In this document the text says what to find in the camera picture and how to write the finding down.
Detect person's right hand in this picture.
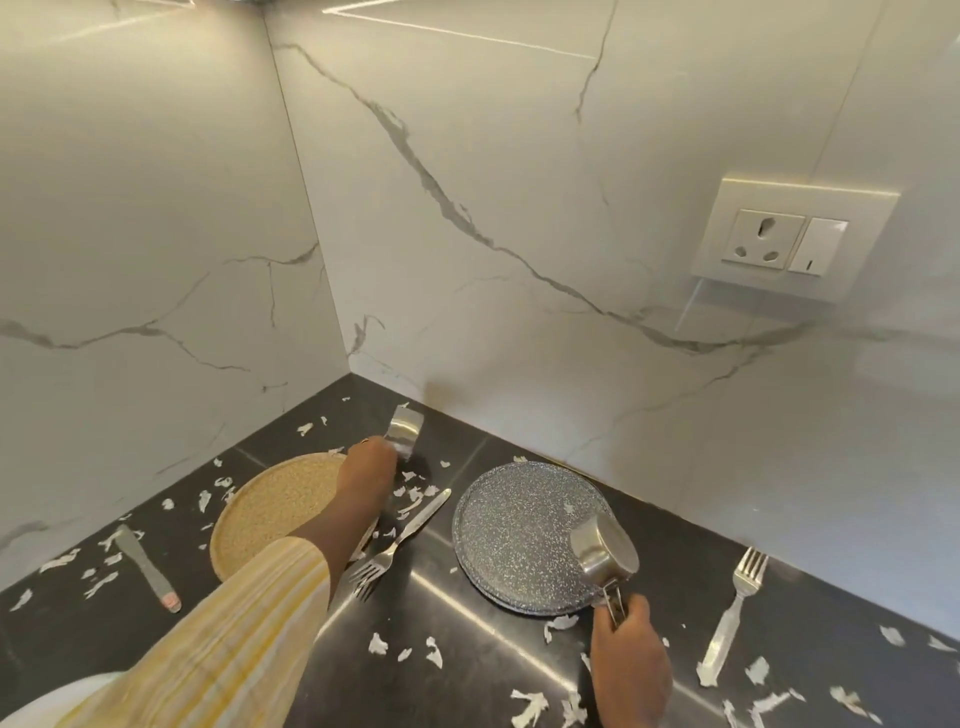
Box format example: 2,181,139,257
588,592,674,728

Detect person's left hand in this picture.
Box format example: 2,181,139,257
333,437,400,528

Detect small steel cup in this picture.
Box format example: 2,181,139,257
384,405,426,459

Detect steel measuring cup with handle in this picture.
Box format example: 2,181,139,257
568,512,641,628

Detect person's left forearm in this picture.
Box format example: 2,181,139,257
56,491,381,728

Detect steel fork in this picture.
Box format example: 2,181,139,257
346,489,453,603
696,547,771,688

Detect scattered white paper scraps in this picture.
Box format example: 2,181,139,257
7,414,960,728

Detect grey speckled round plate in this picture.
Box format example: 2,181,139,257
452,461,628,618

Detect beige woven round plate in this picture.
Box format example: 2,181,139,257
210,452,381,585

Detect steel butter knife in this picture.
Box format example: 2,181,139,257
114,525,183,615

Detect white plate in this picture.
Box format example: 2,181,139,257
0,671,125,728

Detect white wall socket with switch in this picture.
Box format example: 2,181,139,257
690,176,901,305

